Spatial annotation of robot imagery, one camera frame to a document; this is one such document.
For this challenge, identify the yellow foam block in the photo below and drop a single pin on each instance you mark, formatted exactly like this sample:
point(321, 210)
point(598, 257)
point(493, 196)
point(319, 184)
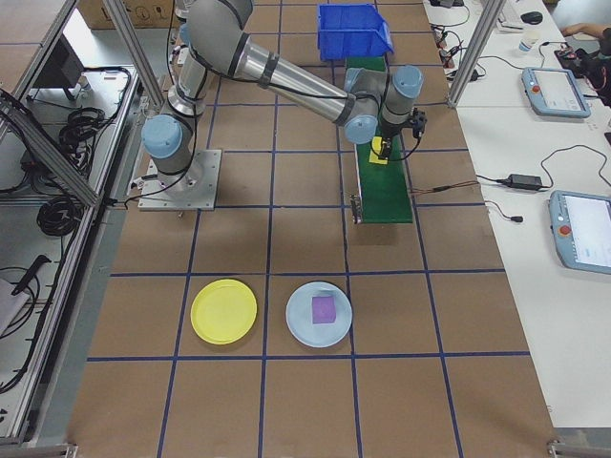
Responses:
point(374, 148)

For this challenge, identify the purple foam block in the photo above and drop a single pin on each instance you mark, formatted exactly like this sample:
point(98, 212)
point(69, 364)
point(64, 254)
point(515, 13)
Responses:
point(324, 310)

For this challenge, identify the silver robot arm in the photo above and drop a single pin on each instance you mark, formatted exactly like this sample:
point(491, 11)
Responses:
point(183, 33)
point(296, 81)

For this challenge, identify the person forearm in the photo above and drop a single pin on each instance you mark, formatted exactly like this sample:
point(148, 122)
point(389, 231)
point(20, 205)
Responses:
point(589, 30)

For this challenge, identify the light blue round plate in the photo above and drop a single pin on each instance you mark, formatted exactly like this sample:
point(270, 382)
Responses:
point(301, 329)

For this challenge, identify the yellow round plate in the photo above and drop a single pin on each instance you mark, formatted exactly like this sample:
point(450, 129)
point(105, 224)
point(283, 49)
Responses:
point(224, 312)

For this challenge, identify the green conveyor belt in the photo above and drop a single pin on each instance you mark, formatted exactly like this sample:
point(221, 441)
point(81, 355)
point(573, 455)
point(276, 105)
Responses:
point(382, 191)

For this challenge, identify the blue plastic storage bin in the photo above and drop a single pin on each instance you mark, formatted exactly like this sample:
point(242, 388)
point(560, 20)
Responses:
point(353, 38)

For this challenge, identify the black power adapter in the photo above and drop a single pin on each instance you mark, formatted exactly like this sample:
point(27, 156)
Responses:
point(525, 181)

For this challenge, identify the black flat device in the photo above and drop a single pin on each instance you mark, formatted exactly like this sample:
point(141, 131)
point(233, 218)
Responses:
point(446, 3)

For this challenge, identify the white paper cup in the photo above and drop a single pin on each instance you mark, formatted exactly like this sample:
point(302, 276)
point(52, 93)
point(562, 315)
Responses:
point(528, 43)

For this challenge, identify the grey blue teach pendant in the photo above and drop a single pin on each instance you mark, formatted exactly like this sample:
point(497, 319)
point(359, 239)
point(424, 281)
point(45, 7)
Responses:
point(556, 93)
point(587, 234)

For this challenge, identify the white keyboard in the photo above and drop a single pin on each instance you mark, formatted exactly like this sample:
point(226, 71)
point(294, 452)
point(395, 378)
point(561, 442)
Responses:
point(511, 14)

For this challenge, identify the black computer mouse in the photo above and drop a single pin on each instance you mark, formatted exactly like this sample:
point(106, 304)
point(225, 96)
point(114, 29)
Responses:
point(531, 17)

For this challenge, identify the white side table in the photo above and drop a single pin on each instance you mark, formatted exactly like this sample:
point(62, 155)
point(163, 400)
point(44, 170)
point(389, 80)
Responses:
point(525, 334)

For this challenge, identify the brown cardboard box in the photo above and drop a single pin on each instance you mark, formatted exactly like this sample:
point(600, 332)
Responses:
point(95, 14)

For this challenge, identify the black monitor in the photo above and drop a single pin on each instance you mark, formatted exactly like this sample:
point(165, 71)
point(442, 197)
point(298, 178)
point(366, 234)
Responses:
point(57, 67)

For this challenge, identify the white cloth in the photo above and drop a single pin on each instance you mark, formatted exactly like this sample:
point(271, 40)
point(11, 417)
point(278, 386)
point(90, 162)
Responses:
point(9, 305)

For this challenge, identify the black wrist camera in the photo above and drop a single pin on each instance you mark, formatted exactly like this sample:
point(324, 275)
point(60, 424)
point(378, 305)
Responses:
point(418, 121)

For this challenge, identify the aluminium profile post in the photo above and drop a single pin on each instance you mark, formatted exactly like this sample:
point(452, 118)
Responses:
point(471, 57)

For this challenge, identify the white square base plate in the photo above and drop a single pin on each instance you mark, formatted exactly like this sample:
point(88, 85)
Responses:
point(205, 191)
point(177, 56)

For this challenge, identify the V-shaped metal bar frame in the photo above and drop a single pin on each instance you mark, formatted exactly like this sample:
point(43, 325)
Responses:
point(52, 153)

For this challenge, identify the metal table frame corner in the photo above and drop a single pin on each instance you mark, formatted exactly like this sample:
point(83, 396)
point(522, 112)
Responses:
point(38, 451)
point(582, 443)

